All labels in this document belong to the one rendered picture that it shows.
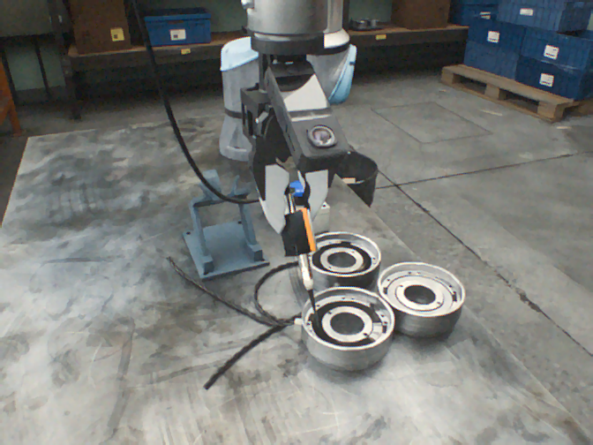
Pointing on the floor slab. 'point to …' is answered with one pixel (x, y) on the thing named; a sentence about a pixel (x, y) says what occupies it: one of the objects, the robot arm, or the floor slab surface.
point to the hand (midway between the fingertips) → (296, 223)
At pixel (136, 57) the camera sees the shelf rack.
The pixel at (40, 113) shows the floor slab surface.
